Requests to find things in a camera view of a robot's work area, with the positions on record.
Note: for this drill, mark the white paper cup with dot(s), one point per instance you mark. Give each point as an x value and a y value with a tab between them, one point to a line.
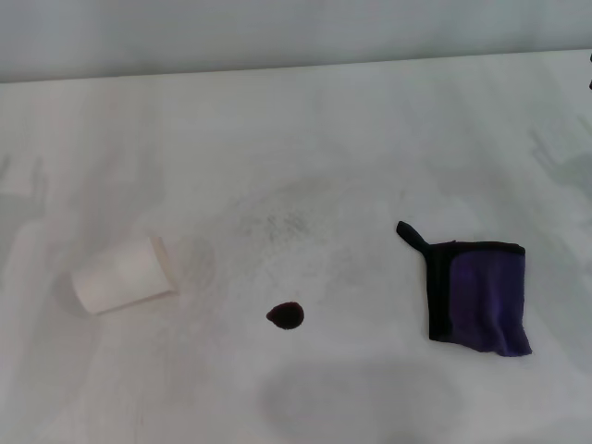
120	277

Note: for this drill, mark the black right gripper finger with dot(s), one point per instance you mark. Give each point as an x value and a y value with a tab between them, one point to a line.
591	85

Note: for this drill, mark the purple rag with black trim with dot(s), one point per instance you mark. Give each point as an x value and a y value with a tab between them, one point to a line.
485	296

